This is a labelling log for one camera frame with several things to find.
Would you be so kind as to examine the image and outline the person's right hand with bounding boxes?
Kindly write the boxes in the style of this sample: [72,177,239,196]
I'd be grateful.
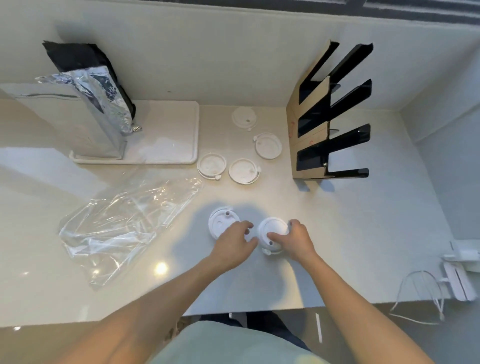
[266,219,320,263]

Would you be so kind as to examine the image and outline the person's left hand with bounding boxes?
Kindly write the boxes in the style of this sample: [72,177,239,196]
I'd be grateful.
[208,220,259,269]

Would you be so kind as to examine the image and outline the white plastic cup lid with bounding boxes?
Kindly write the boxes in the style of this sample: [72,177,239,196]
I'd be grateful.
[197,152,227,180]
[208,206,241,239]
[228,158,262,185]
[231,106,258,131]
[253,132,283,160]
[258,216,291,257]

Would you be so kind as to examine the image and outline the person's left forearm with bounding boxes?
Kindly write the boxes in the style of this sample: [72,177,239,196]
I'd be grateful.
[48,257,242,364]

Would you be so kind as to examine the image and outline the person's right forearm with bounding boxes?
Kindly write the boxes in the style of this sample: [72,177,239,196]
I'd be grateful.
[290,251,437,364]

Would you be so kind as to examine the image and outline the dark trousers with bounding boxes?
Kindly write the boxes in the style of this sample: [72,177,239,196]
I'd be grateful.
[179,310,313,352]

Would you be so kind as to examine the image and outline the light green shirt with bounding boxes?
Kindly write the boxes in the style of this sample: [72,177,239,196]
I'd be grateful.
[148,320,331,364]

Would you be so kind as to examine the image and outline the brown cardboard panel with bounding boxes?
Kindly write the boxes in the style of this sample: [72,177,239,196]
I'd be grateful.
[286,39,340,181]

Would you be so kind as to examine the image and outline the clear plastic bag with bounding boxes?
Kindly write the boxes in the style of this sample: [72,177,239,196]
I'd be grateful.
[59,176,205,289]

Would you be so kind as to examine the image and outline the black acrylic rack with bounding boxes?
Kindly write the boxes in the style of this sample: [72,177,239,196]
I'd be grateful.
[295,42,374,180]

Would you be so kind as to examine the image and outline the white rectangular tray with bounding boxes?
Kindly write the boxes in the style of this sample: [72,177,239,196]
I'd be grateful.
[69,100,200,165]

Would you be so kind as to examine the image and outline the white power strip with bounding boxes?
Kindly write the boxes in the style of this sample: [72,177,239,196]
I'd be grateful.
[442,260,478,302]

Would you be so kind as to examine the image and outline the white plug adapter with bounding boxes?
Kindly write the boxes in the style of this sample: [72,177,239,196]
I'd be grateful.
[449,240,480,263]

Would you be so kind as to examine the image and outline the silver foil bag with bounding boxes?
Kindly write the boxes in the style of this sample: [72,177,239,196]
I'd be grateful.
[0,65,143,161]

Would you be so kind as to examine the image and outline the black foil bag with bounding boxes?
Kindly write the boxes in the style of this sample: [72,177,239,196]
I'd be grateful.
[41,40,137,125]

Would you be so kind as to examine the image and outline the dark window blind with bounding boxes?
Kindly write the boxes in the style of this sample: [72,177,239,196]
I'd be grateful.
[180,0,480,25]

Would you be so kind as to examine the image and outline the white cable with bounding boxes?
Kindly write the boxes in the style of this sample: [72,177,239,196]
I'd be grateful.
[389,270,449,326]

